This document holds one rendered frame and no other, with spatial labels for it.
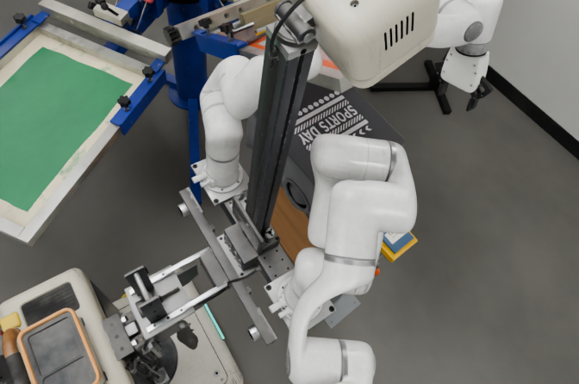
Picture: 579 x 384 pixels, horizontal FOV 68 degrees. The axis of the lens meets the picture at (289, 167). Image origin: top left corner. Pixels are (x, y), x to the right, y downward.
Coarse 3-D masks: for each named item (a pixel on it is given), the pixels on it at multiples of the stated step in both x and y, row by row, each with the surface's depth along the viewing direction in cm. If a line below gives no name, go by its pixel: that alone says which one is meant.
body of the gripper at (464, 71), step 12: (456, 48) 104; (456, 60) 106; (468, 60) 103; (480, 60) 102; (444, 72) 111; (456, 72) 108; (468, 72) 105; (480, 72) 104; (456, 84) 110; (468, 84) 107; (480, 84) 109
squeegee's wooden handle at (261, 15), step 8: (280, 0) 153; (256, 8) 149; (264, 8) 150; (272, 8) 152; (240, 16) 148; (248, 16) 148; (256, 16) 149; (264, 16) 151; (272, 16) 153; (256, 24) 150; (264, 24) 152
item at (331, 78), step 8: (216, 32) 161; (240, 48) 139; (248, 48) 137; (256, 48) 135; (248, 56) 135; (320, 72) 109; (328, 72) 108; (336, 72) 107; (312, 80) 113; (320, 80) 110; (328, 80) 107; (336, 80) 104; (344, 80) 104; (328, 88) 109; (336, 88) 106; (344, 88) 105
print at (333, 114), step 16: (336, 96) 181; (304, 112) 174; (320, 112) 175; (336, 112) 176; (352, 112) 178; (304, 128) 170; (320, 128) 171; (336, 128) 172; (352, 128) 173; (368, 128) 174; (304, 144) 166
